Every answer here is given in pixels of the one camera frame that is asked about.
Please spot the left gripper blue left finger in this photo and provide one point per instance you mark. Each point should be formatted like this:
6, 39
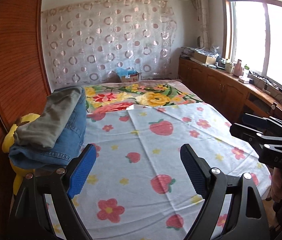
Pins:
30, 218

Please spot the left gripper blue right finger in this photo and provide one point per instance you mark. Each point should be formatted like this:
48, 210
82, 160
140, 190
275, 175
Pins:
246, 217

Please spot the grey-green pants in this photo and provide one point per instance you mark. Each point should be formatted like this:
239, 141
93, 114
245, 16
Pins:
43, 132

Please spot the right hand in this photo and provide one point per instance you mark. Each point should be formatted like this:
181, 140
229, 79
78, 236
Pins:
276, 185

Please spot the long wooden cabinet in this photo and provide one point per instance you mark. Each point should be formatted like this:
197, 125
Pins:
226, 93

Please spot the pink bottle on cabinet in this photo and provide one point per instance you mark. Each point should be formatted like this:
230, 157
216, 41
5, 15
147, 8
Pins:
238, 69

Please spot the blue denim jeans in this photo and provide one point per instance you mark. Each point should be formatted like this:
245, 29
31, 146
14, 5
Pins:
66, 148

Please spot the white cup on cabinet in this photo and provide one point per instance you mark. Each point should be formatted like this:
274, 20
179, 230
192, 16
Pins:
229, 67

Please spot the white strawberry flower blanket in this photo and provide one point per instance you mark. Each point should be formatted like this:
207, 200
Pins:
138, 187

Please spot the cardboard box on cabinet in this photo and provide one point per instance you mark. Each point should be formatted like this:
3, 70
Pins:
204, 58

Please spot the pink floral bedspread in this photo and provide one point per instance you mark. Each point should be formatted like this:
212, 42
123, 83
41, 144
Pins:
112, 97

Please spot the cardboard box with blue bag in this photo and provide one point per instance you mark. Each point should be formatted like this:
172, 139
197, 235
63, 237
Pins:
127, 75

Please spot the circle pattern sheer curtain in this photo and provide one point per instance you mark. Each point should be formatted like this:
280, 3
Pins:
84, 43

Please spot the window with wooden frame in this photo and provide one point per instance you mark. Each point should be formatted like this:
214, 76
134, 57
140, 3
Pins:
253, 35

